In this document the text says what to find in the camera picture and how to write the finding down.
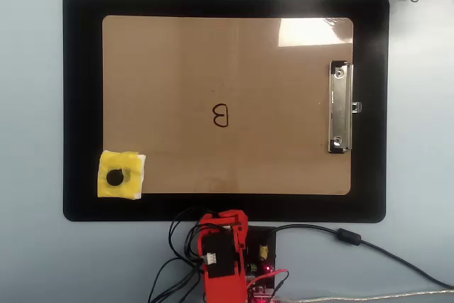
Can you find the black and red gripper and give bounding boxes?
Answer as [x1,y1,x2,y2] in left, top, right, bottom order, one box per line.
[197,209,250,280]

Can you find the yellow sponge with black knob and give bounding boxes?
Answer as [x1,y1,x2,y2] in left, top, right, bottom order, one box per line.
[96,149,147,200]

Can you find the black robot base with electronics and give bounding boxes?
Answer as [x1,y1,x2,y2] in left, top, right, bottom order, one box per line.
[244,225,277,303]

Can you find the metal clipboard clip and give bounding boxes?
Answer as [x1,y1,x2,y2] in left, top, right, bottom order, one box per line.
[326,60,362,155]

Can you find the brown clipboard board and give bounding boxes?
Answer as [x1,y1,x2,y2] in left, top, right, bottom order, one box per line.
[101,15,355,197]

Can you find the black rubber mat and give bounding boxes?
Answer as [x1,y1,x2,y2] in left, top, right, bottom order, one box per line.
[62,0,390,224]

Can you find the black servo wires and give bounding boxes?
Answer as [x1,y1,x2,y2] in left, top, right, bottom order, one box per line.
[148,206,214,303]

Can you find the red wire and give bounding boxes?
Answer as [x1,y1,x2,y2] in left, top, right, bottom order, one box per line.
[246,269,290,299]

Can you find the black power cable with ferrite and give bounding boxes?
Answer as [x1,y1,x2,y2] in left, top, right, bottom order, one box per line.
[267,224,454,290]

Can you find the silver braided USB cable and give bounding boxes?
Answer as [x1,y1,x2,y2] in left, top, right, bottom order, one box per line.
[276,289,454,303]

